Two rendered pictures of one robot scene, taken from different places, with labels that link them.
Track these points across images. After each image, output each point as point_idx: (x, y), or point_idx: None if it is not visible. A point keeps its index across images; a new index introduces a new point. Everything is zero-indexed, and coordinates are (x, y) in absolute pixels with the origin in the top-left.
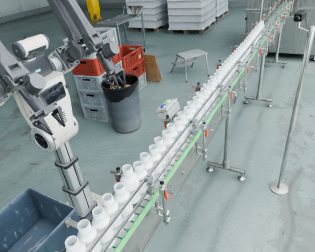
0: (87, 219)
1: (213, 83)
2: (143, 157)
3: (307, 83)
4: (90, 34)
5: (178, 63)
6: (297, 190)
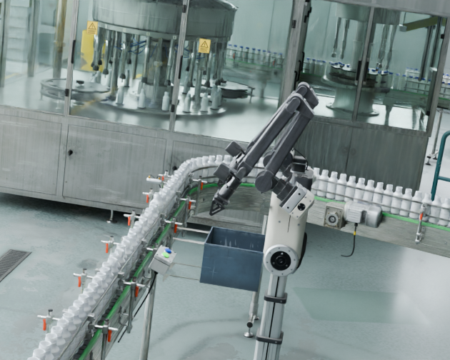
0: (166, 189)
1: (109, 256)
2: (152, 205)
3: None
4: (244, 157)
5: None
6: None
